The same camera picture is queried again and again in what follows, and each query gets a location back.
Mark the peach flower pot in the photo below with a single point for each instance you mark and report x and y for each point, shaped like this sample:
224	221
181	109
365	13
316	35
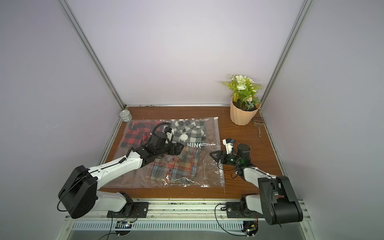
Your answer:
240	117

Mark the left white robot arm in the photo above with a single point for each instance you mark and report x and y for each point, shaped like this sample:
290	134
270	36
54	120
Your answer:
82	193

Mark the black white plaid shirt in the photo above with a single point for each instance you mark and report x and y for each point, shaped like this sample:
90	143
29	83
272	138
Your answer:
191	133

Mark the right circuit board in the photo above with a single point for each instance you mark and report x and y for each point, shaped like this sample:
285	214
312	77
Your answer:
250	228

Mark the red black plaid shirt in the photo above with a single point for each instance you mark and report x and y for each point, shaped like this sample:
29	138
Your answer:
137	133

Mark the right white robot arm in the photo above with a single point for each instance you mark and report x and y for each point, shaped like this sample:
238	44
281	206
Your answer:
276	200

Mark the clear plastic vacuum bag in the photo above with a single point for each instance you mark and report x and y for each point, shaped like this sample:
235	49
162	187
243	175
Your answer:
208	173

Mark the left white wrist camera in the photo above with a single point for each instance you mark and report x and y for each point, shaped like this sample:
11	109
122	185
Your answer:
169	132

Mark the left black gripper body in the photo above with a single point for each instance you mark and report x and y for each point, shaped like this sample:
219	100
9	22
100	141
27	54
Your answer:
166	150

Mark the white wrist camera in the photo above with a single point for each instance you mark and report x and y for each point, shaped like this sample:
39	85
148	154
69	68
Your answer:
229	145
169	132

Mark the small metal can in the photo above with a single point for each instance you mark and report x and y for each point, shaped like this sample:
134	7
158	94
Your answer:
125	115

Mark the green artificial plant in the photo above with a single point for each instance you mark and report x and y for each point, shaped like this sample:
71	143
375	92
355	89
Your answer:
245	91

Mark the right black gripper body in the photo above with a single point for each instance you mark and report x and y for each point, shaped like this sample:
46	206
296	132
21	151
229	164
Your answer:
223	157

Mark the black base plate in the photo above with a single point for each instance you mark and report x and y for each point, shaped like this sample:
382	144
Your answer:
238	210
139	209

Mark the aluminium mounting rail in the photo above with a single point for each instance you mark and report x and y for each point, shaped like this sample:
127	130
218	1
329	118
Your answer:
166	215

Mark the left circuit board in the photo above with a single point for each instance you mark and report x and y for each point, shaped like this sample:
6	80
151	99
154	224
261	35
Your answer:
122	228

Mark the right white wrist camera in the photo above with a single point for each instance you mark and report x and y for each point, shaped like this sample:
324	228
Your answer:
229	145

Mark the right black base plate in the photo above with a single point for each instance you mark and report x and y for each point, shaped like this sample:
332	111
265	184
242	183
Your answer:
238	210

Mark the circuit board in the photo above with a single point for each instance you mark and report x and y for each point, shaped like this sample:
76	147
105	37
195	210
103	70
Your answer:
122	228
250	228

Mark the multicolour plaid shirt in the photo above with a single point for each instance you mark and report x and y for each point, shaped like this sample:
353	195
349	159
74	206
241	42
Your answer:
175	170

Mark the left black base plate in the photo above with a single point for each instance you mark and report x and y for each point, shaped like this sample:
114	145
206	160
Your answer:
139	209

